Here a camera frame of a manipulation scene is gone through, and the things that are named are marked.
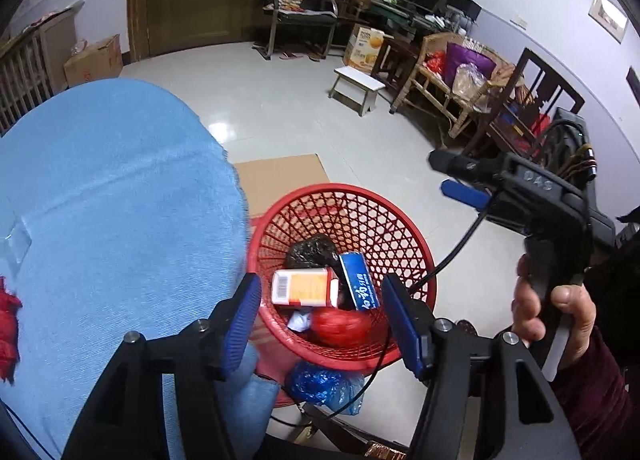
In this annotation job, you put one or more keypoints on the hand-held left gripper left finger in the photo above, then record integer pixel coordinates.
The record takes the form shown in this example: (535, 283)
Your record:
(242, 325)

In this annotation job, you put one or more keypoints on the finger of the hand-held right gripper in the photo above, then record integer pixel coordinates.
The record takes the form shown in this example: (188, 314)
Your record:
(465, 166)
(465, 194)

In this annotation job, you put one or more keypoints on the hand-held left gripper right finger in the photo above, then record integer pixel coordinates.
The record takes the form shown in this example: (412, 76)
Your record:
(402, 325)

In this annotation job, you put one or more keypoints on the white paper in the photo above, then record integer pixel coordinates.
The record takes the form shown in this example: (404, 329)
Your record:
(300, 322)

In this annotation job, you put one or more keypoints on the red plastic bag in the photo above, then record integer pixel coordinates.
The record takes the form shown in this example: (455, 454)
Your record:
(7, 335)
(340, 327)

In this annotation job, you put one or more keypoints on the blue printed box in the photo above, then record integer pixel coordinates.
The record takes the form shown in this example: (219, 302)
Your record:
(357, 280)

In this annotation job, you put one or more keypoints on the orange white box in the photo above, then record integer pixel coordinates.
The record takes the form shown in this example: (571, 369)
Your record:
(305, 287)

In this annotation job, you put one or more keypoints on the blue plastic bag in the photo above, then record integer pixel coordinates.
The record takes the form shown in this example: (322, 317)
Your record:
(320, 382)

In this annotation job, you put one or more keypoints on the black plastic bag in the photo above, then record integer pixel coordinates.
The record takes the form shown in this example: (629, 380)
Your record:
(312, 250)

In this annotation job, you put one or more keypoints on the red plastic mesh basket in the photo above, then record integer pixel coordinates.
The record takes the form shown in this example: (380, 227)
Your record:
(320, 205)

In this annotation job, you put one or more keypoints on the person's right forearm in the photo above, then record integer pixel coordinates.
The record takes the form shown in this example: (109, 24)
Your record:
(600, 400)

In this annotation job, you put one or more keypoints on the person's right hand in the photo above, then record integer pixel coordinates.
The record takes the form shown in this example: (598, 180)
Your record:
(575, 320)

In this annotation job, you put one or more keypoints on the large clear plastic bag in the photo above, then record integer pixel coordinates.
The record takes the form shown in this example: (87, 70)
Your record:
(470, 85)

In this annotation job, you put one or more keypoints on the rattan armchair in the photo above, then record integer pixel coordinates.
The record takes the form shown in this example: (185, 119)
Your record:
(430, 85)

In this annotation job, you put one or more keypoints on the purple cushion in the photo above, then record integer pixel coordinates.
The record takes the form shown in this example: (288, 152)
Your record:
(467, 58)

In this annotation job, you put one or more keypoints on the tall dark wooden chair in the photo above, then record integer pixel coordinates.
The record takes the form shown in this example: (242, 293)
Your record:
(545, 78)

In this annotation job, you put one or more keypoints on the dark wooden side table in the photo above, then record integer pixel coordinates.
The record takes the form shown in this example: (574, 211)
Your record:
(395, 55)

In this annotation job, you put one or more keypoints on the white wooden stool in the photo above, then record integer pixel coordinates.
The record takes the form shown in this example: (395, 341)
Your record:
(357, 80)

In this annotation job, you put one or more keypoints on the flat cardboard sheet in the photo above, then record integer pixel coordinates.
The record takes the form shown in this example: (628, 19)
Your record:
(280, 175)

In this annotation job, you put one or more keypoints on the orange printed carton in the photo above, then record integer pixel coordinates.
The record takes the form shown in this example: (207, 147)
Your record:
(365, 48)

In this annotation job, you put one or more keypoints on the cluttered dark desk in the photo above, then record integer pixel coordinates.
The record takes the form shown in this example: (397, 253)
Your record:
(400, 15)

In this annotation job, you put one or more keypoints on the pair of slippers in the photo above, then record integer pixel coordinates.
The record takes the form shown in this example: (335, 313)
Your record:
(300, 56)

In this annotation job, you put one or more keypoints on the black metal chair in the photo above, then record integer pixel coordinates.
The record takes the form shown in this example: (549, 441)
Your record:
(305, 15)

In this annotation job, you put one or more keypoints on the clear plastic wrapper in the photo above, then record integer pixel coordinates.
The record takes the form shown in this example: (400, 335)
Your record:
(15, 242)

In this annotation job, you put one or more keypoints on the brown cardboard box red mark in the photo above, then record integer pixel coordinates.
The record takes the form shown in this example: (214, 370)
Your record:
(95, 63)

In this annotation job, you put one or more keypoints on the wooden double door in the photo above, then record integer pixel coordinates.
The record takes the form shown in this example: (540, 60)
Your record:
(200, 0)

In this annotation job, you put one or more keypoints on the small clear plastic bag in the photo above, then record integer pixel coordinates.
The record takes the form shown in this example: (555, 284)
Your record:
(79, 48)

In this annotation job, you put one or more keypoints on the grey wooden crib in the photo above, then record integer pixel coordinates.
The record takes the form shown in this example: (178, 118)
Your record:
(25, 75)

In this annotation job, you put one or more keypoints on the pink cloth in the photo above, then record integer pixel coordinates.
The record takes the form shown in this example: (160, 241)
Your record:
(42, 19)

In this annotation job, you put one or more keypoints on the dark framed wall picture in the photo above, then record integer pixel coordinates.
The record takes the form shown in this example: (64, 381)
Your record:
(634, 85)

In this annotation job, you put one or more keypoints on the white wall socket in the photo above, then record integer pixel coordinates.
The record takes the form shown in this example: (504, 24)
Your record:
(522, 23)

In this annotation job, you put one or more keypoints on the white framed wall picture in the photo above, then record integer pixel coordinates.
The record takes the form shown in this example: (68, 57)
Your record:
(609, 15)

